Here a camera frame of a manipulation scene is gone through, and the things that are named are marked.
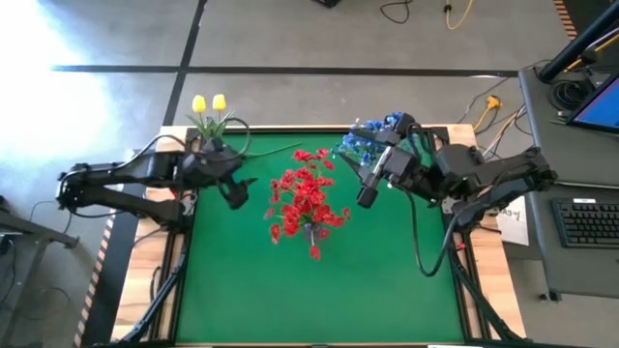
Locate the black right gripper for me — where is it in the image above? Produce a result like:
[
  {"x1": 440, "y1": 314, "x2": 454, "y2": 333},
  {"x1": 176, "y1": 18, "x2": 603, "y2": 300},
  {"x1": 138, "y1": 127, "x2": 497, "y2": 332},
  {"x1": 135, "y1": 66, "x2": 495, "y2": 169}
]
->
[{"x1": 338, "y1": 110, "x2": 427, "y2": 211}]

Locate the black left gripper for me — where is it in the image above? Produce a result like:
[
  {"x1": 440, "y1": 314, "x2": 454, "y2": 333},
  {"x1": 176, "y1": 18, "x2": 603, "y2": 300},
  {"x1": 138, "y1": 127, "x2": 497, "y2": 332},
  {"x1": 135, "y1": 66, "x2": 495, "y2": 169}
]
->
[{"x1": 178, "y1": 143, "x2": 259, "y2": 212}]

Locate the red artificial flower bouquet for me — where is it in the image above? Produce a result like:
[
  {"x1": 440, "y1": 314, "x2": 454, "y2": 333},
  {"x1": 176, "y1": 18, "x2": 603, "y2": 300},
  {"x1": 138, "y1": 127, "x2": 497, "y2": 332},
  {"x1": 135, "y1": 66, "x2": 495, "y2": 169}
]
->
[{"x1": 174, "y1": 130, "x2": 466, "y2": 345}]

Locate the black rig strut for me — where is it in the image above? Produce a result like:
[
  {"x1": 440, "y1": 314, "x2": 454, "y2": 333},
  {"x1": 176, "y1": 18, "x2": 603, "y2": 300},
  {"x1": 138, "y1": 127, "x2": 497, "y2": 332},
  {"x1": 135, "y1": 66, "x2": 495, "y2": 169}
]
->
[
  {"x1": 118, "y1": 250, "x2": 192, "y2": 345},
  {"x1": 447, "y1": 226, "x2": 526, "y2": 343}
]

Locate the white paper sheet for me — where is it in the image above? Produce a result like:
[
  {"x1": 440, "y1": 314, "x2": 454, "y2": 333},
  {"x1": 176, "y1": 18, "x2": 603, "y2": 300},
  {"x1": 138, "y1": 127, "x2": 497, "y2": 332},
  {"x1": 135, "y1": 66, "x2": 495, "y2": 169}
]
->
[{"x1": 495, "y1": 195, "x2": 532, "y2": 247}]

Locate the light wooden table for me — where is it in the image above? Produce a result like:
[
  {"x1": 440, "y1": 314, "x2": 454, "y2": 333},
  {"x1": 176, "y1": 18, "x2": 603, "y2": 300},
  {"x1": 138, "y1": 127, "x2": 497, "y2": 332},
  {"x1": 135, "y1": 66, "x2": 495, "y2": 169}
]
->
[{"x1": 109, "y1": 123, "x2": 529, "y2": 345}]

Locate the grey desk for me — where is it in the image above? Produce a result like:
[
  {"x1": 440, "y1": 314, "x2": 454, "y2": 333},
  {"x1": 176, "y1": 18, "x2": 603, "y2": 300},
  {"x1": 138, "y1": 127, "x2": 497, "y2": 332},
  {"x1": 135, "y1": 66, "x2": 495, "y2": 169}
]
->
[{"x1": 517, "y1": 65, "x2": 619, "y2": 299}]

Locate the black mat striped edge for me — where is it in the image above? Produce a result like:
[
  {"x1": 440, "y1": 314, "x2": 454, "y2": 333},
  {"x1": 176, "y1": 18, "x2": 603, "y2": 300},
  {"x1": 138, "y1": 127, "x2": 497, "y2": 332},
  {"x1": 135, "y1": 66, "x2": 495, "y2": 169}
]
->
[{"x1": 72, "y1": 148, "x2": 157, "y2": 348}]

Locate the black metal stand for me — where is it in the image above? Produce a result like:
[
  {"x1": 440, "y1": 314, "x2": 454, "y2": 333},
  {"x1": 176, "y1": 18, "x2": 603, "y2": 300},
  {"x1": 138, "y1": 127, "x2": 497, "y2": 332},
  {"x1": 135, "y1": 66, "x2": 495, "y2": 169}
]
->
[{"x1": 0, "y1": 192, "x2": 81, "y2": 348}]

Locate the black keyboard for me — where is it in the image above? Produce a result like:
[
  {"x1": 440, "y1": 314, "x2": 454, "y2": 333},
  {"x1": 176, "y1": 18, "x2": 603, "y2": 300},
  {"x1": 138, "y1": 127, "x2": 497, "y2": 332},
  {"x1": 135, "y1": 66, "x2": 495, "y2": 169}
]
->
[{"x1": 549, "y1": 196, "x2": 619, "y2": 250}]

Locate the black slanted pole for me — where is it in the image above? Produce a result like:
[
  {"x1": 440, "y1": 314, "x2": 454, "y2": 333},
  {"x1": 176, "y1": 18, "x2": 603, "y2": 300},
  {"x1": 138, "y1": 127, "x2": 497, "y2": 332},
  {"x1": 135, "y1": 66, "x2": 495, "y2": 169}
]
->
[{"x1": 537, "y1": 0, "x2": 619, "y2": 84}]

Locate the laptop with blue screen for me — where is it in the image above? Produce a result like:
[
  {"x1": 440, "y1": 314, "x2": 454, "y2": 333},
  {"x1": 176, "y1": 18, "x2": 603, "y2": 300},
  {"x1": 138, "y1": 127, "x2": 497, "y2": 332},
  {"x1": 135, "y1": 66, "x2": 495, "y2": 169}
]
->
[{"x1": 566, "y1": 70, "x2": 619, "y2": 135}]

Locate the black table edge frame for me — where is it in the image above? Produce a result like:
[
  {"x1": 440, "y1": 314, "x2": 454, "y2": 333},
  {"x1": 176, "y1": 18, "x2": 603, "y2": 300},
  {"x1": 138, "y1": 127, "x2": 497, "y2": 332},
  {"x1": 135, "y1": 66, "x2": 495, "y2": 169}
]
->
[{"x1": 171, "y1": 125, "x2": 470, "y2": 347}]

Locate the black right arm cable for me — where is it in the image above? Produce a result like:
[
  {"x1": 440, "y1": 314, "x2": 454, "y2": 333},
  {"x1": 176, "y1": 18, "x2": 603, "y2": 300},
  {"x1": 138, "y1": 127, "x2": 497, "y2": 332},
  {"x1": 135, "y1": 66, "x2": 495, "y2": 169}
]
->
[{"x1": 404, "y1": 188, "x2": 460, "y2": 278}]

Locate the yellow plug cable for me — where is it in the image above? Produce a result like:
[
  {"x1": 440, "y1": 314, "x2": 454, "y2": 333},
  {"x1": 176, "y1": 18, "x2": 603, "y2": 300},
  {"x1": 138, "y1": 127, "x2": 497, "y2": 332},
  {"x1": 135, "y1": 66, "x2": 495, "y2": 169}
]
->
[{"x1": 472, "y1": 94, "x2": 504, "y2": 132}]

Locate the coiled black cable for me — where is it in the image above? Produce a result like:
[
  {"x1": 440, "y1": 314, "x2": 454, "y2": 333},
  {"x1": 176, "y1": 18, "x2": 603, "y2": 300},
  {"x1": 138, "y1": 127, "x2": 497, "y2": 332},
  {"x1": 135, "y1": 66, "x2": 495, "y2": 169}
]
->
[{"x1": 549, "y1": 78, "x2": 595, "y2": 111}]

